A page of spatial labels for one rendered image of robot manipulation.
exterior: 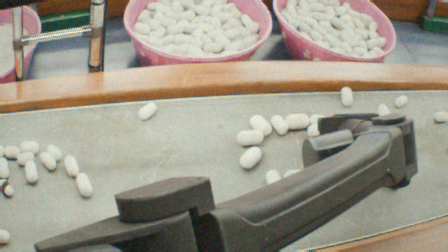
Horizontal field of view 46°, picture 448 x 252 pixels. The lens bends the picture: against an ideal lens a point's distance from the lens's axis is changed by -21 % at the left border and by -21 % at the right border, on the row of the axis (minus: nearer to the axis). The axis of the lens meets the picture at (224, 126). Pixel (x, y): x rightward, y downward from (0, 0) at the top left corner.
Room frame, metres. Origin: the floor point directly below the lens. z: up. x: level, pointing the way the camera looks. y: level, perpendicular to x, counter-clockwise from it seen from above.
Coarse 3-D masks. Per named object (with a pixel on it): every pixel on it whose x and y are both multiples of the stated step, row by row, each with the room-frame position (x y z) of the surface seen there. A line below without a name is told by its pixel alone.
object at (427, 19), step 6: (432, 0) 1.21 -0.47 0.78; (432, 6) 1.21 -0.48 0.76; (426, 12) 1.21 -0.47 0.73; (432, 12) 1.21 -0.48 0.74; (420, 18) 1.21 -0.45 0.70; (426, 18) 1.20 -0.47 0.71; (432, 18) 1.21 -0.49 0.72; (438, 18) 1.23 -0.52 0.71; (444, 18) 1.24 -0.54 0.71; (420, 24) 1.21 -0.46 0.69; (426, 24) 1.20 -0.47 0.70; (432, 24) 1.21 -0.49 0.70; (438, 24) 1.22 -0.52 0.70; (444, 24) 1.22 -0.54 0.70; (426, 30) 1.20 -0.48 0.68; (432, 30) 1.21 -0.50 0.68; (438, 30) 1.22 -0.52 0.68; (444, 30) 1.23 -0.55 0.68
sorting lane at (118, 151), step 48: (240, 96) 0.73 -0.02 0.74; (288, 96) 0.75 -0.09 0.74; (336, 96) 0.78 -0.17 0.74; (384, 96) 0.81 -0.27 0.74; (432, 96) 0.85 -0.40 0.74; (0, 144) 0.54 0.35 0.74; (48, 144) 0.56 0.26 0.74; (96, 144) 0.59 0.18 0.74; (144, 144) 0.60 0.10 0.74; (192, 144) 0.62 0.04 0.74; (288, 144) 0.65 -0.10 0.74; (432, 144) 0.71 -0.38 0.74; (0, 192) 0.45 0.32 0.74; (48, 192) 0.47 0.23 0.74; (96, 192) 0.50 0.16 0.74; (240, 192) 0.55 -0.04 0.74; (384, 192) 0.58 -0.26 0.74; (432, 192) 0.59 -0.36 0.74; (336, 240) 0.48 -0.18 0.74
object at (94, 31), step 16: (96, 0) 0.72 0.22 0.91; (16, 16) 0.67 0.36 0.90; (96, 16) 0.72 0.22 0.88; (16, 32) 0.67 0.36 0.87; (48, 32) 0.70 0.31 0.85; (64, 32) 0.71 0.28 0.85; (80, 32) 0.72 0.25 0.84; (96, 32) 0.72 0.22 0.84; (16, 48) 0.67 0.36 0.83; (96, 48) 0.72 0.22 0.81; (16, 64) 0.67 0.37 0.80; (96, 64) 0.72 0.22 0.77; (16, 80) 0.67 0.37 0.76
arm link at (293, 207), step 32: (384, 128) 0.48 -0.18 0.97; (352, 160) 0.39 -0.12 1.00; (384, 160) 0.42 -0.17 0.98; (416, 160) 0.48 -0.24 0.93; (128, 192) 0.25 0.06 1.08; (160, 192) 0.25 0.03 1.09; (192, 192) 0.26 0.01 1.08; (256, 192) 0.32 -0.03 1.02; (288, 192) 0.31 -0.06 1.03; (320, 192) 0.33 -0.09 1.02; (352, 192) 0.36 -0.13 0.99; (192, 224) 0.26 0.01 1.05; (224, 224) 0.25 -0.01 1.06; (256, 224) 0.27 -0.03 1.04; (288, 224) 0.29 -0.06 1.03; (320, 224) 0.31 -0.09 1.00
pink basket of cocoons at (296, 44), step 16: (288, 0) 1.06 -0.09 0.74; (352, 0) 1.11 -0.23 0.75; (368, 0) 1.10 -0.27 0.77; (384, 16) 1.05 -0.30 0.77; (288, 32) 0.92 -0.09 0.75; (384, 32) 1.02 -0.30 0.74; (288, 48) 0.94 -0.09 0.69; (304, 48) 0.89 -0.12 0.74; (320, 48) 0.87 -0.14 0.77; (384, 48) 0.98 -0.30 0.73
